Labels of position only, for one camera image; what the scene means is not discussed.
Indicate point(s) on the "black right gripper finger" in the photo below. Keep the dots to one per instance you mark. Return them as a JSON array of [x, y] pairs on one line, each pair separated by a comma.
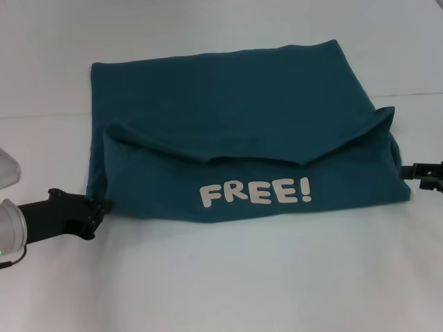
[[406, 172]]

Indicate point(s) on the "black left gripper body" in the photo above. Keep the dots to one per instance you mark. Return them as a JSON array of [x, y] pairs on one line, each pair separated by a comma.
[[59, 218]]

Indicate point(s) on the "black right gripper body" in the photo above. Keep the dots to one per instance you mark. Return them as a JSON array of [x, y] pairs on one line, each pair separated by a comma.
[[431, 176]]

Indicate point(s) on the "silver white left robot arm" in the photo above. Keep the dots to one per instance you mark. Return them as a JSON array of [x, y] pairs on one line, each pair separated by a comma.
[[10, 231]]

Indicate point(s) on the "blue teal shirt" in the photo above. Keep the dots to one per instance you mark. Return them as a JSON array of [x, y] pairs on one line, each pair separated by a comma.
[[242, 114]]

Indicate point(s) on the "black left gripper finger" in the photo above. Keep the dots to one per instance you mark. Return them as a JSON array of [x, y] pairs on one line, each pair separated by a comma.
[[106, 207]]

